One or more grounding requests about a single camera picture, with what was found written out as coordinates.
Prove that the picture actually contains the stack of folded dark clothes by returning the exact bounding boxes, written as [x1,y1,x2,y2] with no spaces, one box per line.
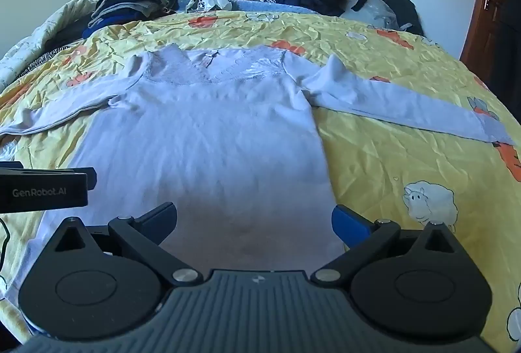
[83,0,180,39]

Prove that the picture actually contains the black-white striped cloth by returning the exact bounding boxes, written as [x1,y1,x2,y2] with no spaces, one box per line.
[22,45,72,73]

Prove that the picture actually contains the clear plastic bag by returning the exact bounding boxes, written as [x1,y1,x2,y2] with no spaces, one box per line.
[344,0,400,30]

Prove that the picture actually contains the large black bag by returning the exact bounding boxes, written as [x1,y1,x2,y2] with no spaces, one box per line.
[388,0,424,36]

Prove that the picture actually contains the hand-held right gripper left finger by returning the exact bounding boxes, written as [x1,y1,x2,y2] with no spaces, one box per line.
[43,202,204,289]

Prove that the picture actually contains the white patterned quilt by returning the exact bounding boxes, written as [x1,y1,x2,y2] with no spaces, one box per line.
[0,0,98,89]

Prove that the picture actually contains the black cable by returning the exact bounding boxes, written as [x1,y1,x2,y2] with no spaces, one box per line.
[0,217,11,268]

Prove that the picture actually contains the white crumpled cloth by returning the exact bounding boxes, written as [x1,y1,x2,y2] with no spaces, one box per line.
[189,0,232,12]

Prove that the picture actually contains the white long-sleeve shirt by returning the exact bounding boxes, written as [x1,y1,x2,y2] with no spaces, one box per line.
[0,44,515,272]

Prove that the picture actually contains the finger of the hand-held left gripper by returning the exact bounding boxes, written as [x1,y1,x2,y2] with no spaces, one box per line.
[73,168,97,189]

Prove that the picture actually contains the blue blanket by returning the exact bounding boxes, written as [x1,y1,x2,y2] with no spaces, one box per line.
[185,0,318,16]

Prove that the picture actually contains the brown wooden door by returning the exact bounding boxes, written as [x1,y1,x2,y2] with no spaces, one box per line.
[460,0,521,109]

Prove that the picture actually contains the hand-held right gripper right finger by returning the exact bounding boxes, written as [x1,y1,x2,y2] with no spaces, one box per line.
[310,205,469,285]

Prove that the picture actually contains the yellow printed bed sheet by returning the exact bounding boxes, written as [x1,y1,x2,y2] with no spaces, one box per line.
[0,9,521,353]

